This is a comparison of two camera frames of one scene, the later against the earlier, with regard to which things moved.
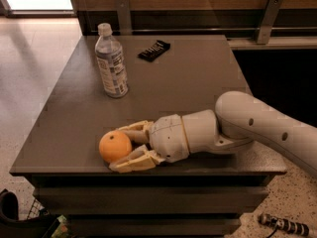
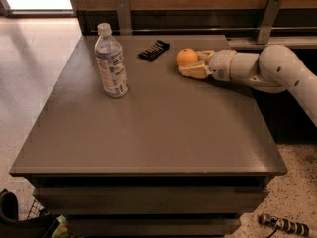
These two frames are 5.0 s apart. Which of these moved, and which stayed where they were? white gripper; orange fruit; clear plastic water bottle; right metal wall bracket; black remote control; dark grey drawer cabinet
Moved: orange fruit; white gripper
Stayed: clear plastic water bottle; dark grey drawer cabinet; right metal wall bracket; black remote control
